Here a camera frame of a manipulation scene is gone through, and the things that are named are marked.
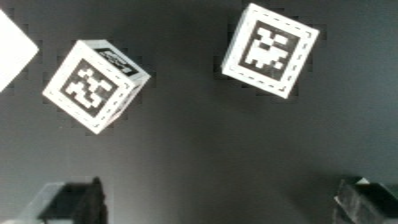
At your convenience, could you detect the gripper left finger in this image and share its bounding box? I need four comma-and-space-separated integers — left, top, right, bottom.
14, 182, 71, 224

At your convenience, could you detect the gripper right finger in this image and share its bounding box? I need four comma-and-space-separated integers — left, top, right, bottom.
332, 177, 398, 224

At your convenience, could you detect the white tagged cube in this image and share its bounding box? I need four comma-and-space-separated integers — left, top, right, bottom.
42, 40, 151, 134
222, 3, 319, 98

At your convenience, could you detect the white chair back frame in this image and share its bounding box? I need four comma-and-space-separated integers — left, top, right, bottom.
0, 10, 39, 92

